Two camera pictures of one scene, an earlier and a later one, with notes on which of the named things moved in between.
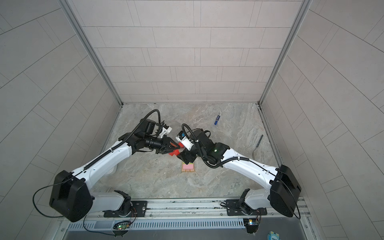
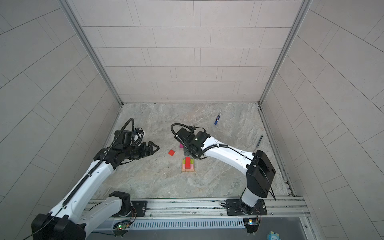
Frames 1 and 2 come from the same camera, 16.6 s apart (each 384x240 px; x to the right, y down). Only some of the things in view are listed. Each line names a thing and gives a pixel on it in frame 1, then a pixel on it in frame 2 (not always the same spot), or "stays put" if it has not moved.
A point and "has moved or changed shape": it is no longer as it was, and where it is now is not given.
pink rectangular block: (188, 166) stays put
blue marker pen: (217, 118) stays put
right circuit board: (252, 224) stays put
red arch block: (176, 152) has moved or changed shape
